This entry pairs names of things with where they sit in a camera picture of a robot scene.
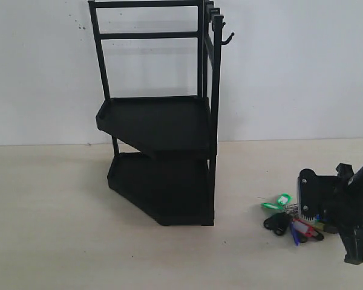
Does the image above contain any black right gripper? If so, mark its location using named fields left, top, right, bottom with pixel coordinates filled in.
left=297, top=163, right=363, bottom=265

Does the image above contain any colourful key tag bunch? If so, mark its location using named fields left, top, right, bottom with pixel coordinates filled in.
left=261, top=193, right=324, bottom=246

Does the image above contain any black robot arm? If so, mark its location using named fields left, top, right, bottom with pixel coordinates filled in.
left=296, top=163, right=363, bottom=265

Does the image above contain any black metal hook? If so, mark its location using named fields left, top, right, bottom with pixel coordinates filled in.
left=221, top=32, right=235, bottom=46

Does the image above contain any black two-tier metal rack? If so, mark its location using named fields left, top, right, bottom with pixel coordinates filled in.
left=88, top=1, right=225, bottom=226

